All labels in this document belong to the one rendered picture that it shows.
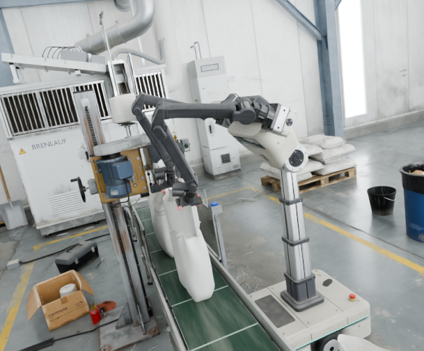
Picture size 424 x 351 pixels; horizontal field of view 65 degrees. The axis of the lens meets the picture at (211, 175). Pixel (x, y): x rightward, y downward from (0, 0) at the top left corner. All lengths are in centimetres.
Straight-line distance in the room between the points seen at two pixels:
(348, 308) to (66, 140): 403
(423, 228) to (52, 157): 441
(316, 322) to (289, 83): 593
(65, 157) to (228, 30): 387
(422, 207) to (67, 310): 312
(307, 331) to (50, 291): 230
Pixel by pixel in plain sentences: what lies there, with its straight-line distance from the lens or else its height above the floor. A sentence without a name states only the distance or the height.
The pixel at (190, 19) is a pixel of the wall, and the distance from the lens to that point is 675.
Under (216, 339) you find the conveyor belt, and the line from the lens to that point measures 194.
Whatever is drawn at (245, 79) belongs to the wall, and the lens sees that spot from 698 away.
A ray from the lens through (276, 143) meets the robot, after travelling 168.
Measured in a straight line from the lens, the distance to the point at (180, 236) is 205.
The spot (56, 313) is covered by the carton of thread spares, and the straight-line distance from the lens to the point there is 313.
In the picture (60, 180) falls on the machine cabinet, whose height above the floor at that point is 77.
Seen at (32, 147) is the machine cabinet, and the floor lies 128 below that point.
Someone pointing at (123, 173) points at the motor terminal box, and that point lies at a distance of 204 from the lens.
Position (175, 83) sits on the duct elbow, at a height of 181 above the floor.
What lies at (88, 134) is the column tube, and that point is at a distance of 232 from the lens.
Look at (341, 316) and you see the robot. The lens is 224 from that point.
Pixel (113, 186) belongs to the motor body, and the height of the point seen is 117.
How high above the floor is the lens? 163
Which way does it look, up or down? 14 degrees down
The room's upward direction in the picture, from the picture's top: 10 degrees counter-clockwise
